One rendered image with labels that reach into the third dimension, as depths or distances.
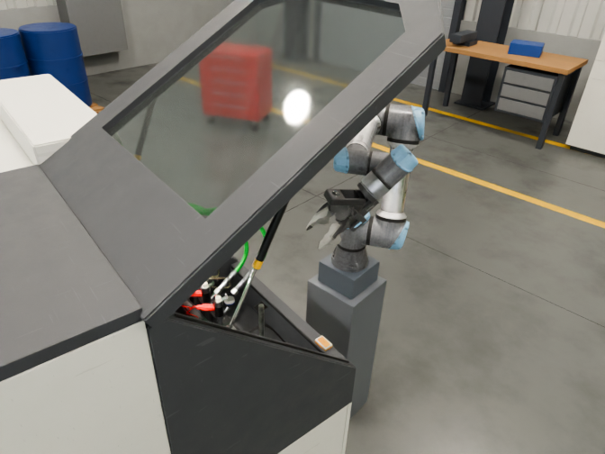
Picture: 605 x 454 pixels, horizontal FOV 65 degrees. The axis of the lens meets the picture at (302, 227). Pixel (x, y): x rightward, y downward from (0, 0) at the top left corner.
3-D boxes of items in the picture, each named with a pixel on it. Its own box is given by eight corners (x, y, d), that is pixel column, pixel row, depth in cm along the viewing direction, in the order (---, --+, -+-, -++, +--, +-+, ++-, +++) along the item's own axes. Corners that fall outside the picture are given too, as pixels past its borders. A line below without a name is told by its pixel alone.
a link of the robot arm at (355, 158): (358, 95, 178) (333, 146, 138) (388, 99, 176) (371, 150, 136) (356, 125, 184) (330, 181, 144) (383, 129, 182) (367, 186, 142)
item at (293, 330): (343, 394, 154) (347, 358, 145) (333, 400, 151) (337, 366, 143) (240, 292, 194) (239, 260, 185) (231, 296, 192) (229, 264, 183)
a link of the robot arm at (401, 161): (419, 163, 134) (420, 162, 126) (390, 189, 137) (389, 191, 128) (401, 142, 135) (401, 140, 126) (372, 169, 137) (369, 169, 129)
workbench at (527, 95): (417, 115, 622) (431, 31, 567) (443, 104, 667) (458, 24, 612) (542, 150, 534) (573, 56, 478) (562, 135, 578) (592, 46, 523)
